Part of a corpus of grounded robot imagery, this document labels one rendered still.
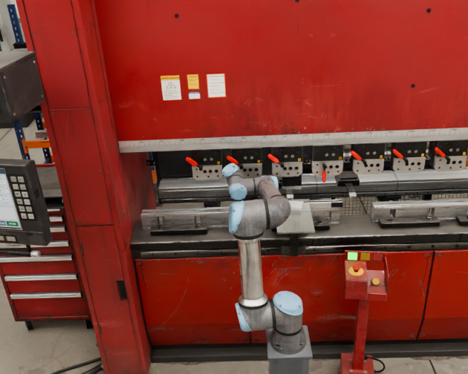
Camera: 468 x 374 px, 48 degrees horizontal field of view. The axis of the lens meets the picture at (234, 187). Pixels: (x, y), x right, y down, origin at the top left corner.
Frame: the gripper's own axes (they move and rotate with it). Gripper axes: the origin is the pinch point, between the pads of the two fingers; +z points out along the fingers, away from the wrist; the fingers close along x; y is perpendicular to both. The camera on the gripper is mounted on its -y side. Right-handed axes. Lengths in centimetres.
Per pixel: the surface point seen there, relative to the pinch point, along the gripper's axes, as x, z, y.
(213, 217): -20.7, -3.4, 26.1
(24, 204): 27, -86, 70
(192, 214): -23.0, -10.9, 34.5
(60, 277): -54, -6, 128
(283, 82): -12, -50, -40
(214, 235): -13.0, 1.2, 30.3
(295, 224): 7.3, 7.8, -8.7
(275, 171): -11.7, -11.8, -15.0
